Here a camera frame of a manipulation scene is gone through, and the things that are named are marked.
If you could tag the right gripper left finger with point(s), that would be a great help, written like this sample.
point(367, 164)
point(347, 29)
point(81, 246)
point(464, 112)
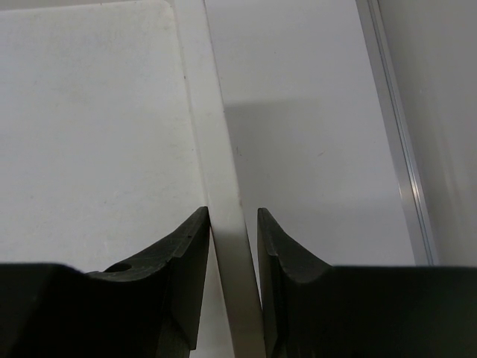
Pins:
point(147, 305)

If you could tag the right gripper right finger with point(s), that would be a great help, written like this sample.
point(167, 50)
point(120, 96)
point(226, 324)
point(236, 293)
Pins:
point(313, 309)

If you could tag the white drawer cabinet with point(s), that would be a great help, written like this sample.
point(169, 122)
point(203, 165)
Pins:
point(113, 131)

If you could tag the right aluminium rail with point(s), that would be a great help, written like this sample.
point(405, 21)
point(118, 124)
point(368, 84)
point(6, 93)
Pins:
point(405, 165)

